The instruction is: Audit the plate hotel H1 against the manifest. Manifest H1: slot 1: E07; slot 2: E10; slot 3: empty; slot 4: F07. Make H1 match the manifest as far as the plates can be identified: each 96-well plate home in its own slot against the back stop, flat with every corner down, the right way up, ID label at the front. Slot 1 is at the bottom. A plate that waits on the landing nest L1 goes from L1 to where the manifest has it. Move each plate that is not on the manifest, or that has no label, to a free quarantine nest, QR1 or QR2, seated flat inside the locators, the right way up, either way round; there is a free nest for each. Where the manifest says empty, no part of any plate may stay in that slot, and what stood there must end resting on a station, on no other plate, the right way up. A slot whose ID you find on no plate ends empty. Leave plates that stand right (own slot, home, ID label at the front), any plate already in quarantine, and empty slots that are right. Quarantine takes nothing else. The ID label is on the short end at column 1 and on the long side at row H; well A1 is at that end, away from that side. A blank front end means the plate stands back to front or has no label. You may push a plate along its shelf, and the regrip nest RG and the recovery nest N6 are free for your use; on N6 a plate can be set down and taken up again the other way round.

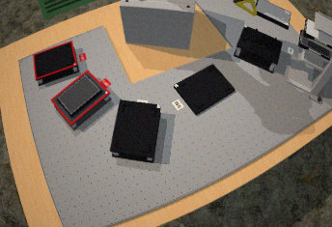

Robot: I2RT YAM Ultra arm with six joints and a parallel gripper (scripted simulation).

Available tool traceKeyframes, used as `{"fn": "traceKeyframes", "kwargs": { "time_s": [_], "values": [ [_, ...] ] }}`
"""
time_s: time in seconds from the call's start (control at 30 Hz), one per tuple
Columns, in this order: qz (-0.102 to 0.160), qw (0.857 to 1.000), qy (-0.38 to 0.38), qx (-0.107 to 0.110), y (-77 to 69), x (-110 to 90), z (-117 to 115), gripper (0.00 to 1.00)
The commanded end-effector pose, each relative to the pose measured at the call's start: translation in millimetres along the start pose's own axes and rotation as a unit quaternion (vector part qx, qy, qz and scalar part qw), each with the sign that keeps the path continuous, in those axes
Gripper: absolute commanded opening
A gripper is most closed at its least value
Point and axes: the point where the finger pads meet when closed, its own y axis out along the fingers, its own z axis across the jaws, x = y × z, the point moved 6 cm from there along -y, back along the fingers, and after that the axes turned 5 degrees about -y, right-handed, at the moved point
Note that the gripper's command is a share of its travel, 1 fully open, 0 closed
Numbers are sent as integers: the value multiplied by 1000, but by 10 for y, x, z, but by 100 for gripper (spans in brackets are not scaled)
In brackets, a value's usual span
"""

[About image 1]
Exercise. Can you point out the grey slotted shelf rack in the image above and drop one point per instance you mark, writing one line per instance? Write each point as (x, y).
(311, 75)

